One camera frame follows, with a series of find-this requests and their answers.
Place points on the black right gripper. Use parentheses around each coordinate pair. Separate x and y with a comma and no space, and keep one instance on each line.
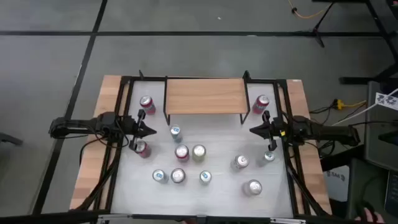
(276,129)

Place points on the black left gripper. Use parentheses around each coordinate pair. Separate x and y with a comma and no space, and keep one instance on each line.
(133,129)

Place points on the red Coca-Cola can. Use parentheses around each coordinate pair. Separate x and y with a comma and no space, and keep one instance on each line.
(143,150)

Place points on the blue silver Red Bull can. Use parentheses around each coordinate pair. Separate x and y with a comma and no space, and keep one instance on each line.
(205,176)
(175,130)
(159,175)
(269,155)

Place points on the orange-red Fanta can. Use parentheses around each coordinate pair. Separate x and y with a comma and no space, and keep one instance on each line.
(146,102)
(182,152)
(261,101)

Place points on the silver Diet Coke can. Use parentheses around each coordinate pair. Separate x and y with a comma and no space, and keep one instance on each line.
(178,175)
(254,187)
(241,160)

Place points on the green Sanzo can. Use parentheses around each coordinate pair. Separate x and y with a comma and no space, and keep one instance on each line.
(199,151)

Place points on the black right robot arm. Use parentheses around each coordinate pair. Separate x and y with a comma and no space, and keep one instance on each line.
(326,130)

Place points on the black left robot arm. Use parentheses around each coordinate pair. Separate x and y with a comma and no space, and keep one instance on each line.
(77,126)

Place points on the wooden shelf with black legs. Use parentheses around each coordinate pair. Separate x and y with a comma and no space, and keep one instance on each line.
(205,96)

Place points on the yellow power plug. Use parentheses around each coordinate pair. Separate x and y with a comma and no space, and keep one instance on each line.
(339,104)

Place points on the white printed box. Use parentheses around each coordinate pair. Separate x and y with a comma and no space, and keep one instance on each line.
(337,186)

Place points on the black tripod stand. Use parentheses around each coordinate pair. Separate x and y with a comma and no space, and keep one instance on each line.
(316,31)

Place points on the grey cabinet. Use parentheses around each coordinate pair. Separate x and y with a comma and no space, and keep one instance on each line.
(377,146)

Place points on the dark grey desk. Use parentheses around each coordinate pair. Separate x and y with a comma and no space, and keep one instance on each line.
(367,186)

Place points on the marker-printed paper sheet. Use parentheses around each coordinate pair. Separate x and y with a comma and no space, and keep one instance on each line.
(387,100)

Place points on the black chair base leg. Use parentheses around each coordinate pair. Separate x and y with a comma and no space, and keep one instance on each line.
(9,138)

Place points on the person's hand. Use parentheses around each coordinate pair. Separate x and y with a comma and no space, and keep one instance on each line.
(370,217)

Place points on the dark keyboard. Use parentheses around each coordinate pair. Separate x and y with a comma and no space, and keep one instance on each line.
(392,193)

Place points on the silver metal bracket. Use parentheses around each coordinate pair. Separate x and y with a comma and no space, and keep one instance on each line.
(287,221)
(115,216)

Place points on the black desk frame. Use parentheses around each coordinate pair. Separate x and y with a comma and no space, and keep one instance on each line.
(354,80)

